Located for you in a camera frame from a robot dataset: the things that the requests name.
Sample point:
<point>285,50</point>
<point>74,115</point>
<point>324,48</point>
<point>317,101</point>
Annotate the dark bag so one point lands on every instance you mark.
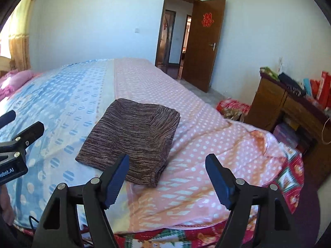
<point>289,82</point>

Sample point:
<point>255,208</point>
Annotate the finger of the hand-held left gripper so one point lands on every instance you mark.
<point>7,117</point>
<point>31,133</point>

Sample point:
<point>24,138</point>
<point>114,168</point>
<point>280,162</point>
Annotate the red paper door ornament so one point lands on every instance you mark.
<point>206,20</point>

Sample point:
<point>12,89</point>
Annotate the yellow curtain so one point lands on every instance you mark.
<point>20,36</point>

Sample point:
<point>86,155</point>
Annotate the red printed blanket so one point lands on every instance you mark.
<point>289,170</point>

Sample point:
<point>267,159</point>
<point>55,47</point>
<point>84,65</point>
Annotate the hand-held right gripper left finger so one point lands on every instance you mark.
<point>117,178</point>

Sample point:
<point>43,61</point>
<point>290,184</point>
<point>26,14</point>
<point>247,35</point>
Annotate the pink and blue bed sheet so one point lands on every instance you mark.
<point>181,134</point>

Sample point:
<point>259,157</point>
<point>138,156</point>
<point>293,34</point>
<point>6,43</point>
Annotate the wooden desk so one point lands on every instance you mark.
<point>269,100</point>

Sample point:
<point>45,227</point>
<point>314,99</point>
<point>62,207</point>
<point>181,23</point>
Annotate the light wooden headboard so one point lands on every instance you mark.
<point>5,63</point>

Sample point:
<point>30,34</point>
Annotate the pink box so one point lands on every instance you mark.
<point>284,134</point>

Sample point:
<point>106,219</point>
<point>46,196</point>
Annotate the pink pillow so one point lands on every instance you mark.
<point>18,81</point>

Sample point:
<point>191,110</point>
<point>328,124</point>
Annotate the green packet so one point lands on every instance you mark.
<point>269,72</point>

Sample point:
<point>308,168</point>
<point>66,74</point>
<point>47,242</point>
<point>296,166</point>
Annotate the red gift bag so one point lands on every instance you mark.
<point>232,108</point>

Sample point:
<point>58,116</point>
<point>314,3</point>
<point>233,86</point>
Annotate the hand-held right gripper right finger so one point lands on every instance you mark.
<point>218,178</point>

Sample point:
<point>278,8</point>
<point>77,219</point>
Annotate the brown wooden door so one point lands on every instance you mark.
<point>201,56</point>

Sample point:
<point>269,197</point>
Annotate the brown door frame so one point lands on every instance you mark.
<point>161,31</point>

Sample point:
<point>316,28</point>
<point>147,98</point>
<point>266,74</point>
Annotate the brown knit sweater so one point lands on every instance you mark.
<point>129,134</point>

